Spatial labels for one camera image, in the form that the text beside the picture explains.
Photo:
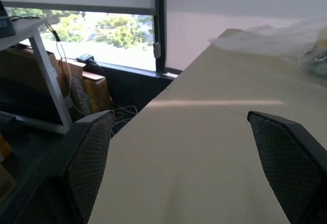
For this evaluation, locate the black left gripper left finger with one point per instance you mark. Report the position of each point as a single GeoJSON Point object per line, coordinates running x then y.
{"type": "Point", "coordinates": [87, 162]}

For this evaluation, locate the black window frame post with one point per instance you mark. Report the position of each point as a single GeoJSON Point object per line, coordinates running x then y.
{"type": "Point", "coordinates": [160, 24]}

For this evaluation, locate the yellow printed cardboard box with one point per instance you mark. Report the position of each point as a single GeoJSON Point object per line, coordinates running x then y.
{"type": "Point", "coordinates": [89, 93]}

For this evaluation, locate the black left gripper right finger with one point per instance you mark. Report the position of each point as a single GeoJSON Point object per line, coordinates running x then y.
{"type": "Point", "coordinates": [288, 162]}

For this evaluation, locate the white side table frame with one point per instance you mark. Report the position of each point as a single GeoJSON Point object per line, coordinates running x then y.
{"type": "Point", "coordinates": [48, 80]}

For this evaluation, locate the small black device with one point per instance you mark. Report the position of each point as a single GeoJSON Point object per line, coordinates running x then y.
{"type": "Point", "coordinates": [85, 57]}

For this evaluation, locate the brown cardboard box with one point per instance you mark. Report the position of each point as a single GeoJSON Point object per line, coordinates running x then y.
{"type": "Point", "coordinates": [23, 68]}

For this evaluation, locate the clear plastic bag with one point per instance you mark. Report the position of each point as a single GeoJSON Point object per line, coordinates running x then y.
{"type": "Point", "coordinates": [286, 42]}

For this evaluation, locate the dark blue device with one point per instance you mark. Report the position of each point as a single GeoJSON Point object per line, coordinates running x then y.
{"type": "Point", "coordinates": [5, 22]}

